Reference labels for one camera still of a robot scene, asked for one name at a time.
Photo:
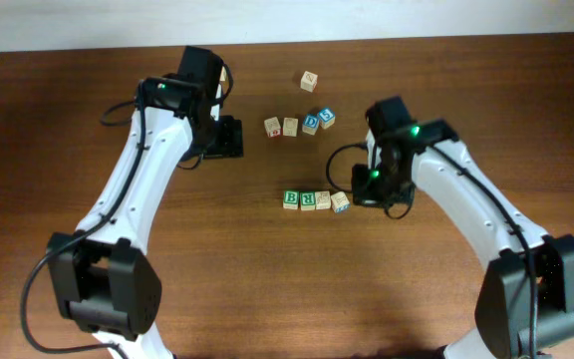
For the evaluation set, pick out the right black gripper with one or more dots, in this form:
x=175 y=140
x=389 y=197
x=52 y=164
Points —
x=363 y=193

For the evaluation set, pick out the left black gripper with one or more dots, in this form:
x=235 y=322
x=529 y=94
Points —
x=231 y=140

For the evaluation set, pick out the wooden block blue side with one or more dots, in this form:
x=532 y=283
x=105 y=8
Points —
x=339 y=202

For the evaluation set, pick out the wooden block green letter R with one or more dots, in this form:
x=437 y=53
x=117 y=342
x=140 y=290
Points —
x=307 y=200

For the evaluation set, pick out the wooden block green letter B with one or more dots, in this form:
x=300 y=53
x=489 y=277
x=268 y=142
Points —
x=291 y=199

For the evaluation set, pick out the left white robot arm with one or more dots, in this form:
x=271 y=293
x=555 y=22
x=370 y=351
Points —
x=101 y=277

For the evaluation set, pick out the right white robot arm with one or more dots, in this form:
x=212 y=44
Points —
x=526 y=301

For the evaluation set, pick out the wooden block red letter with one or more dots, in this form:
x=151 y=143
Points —
x=272 y=127

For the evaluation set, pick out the far wooden block green side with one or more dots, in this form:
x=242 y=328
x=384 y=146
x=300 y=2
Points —
x=223 y=75

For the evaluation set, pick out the wooden block blue letter D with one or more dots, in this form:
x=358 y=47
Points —
x=310 y=125

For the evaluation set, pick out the wooden block blue number 5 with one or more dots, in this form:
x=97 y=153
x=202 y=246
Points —
x=327 y=118

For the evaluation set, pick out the wooden block red side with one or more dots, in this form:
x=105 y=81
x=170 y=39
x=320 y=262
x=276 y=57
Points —
x=309 y=81

